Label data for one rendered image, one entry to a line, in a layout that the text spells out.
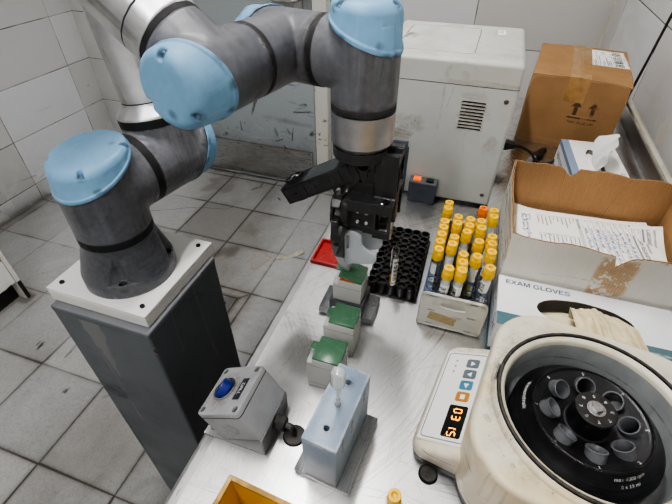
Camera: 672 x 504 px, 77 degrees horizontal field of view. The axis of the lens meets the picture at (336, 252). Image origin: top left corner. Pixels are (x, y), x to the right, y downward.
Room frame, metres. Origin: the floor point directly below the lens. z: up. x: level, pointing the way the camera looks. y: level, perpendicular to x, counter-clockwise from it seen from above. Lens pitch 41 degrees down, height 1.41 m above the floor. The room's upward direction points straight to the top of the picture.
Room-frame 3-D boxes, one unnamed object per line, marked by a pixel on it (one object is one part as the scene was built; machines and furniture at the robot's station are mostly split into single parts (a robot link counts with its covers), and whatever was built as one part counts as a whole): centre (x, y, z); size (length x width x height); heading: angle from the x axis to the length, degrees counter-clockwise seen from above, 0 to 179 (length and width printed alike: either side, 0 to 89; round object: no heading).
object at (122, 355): (0.55, 0.36, 0.44); 0.20 x 0.20 x 0.87; 71
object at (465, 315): (0.53, -0.21, 0.91); 0.20 x 0.10 x 0.07; 161
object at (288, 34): (0.51, 0.06, 1.27); 0.11 x 0.11 x 0.08; 60
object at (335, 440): (0.25, 0.00, 0.92); 0.10 x 0.07 x 0.10; 156
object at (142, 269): (0.55, 0.36, 0.95); 0.15 x 0.15 x 0.10
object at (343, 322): (0.41, -0.01, 0.91); 0.05 x 0.04 x 0.07; 71
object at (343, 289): (0.48, -0.02, 0.92); 0.05 x 0.04 x 0.06; 71
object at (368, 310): (0.48, -0.02, 0.89); 0.09 x 0.05 x 0.04; 71
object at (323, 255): (0.61, 0.01, 0.88); 0.07 x 0.07 x 0.01; 71
